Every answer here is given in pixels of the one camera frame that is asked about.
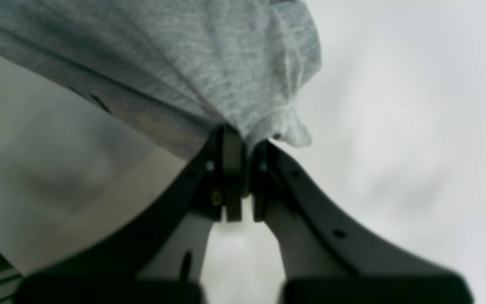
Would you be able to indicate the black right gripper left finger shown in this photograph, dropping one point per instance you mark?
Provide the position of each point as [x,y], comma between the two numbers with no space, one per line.
[157,258]

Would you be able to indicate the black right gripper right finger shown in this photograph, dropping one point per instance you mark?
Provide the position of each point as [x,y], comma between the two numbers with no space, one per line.
[330,258]

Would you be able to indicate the grey T-shirt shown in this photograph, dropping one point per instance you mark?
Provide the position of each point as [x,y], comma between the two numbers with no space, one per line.
[174,69]

